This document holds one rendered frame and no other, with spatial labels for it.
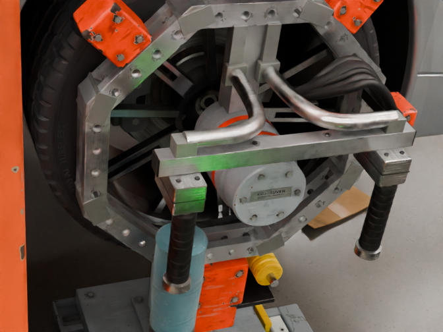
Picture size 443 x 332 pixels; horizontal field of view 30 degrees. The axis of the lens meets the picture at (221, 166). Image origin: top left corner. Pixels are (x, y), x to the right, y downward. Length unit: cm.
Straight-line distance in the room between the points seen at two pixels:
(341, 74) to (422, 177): 174
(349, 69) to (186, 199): 35
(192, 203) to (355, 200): 167
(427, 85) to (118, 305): 87
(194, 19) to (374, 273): 145
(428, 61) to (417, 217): 123
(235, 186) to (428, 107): 57
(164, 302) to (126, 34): 48
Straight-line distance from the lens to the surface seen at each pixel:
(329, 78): 133
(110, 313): 198
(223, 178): 134
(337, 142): 126
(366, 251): 141
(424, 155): 317
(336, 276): 251
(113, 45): 126
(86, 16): 127
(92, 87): 131
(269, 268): 168
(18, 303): 93
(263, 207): 134
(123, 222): 146
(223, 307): 168
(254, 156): 121
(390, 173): 131
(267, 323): 207
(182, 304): 145
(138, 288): 204
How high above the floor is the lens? 164
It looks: 35 degrees down
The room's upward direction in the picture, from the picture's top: 8 degrees clockwise
